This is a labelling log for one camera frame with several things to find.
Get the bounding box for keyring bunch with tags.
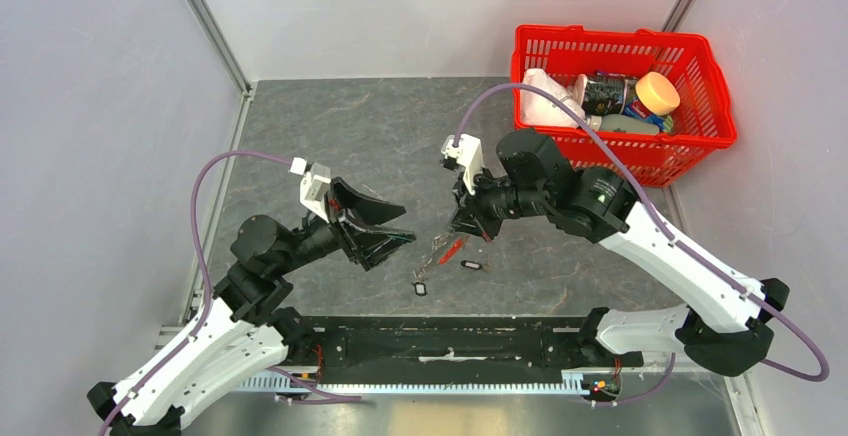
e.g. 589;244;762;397
412;232;469;297

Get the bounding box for jar with yellow lid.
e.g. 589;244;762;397
622;71;681;134

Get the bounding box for red plastic basket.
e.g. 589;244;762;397
510;24;737;188

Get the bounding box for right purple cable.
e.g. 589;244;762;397
453;83;831;383

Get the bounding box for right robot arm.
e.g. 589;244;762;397
441;129;789;376

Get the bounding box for grey green pouch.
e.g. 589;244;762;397
587;114;660;135

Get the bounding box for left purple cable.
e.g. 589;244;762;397
95;149;306;436

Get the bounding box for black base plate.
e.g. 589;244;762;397
284;316;644;389

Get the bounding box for black key tag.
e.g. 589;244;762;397
460;260;490;271

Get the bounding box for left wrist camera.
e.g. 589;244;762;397
290;157;331;222

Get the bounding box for dark printed can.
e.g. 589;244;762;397
572;72;638;116

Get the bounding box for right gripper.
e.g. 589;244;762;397
446;161;551;242

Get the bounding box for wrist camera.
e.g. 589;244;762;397
441;134;484;196
290;157;331;222

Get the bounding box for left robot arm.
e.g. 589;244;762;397
87;177;416;435

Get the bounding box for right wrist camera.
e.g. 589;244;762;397
441;134;484;196

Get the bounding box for purple cable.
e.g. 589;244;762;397
453;83;831;383
95;149;306;436

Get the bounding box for white plastic bag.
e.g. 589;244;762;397
520;68;586;128

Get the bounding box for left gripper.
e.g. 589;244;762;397
274;176;418;274

